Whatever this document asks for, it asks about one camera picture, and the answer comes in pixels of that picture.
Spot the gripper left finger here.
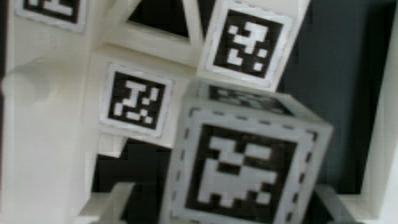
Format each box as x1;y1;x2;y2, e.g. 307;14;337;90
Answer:
73;181;140;224

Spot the white obstacle fence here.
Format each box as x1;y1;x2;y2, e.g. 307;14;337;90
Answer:
339;3;398;224

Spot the white chair back frame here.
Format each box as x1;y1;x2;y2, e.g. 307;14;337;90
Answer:
0;0;311;224

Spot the white tagged cube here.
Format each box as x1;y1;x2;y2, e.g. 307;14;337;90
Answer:
160;79;332;224

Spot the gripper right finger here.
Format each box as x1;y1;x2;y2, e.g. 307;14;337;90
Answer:
311;184;364;224

